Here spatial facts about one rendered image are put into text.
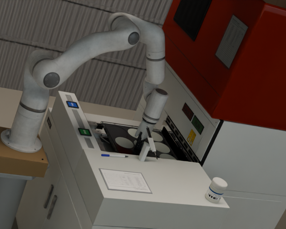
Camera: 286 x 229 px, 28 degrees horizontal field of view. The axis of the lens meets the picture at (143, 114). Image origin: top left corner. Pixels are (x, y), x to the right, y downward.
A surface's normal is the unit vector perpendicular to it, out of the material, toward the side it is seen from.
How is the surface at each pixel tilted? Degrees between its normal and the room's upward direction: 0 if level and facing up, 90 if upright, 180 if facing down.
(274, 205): 90
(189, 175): 0
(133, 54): 90
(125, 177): 0
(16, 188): 90
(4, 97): 0
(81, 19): 90
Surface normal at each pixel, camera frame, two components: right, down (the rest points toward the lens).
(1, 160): 0.30, 0.51
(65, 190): -0.88, -0.14
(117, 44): -0.23, 0.69
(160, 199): 0.34, -0.84
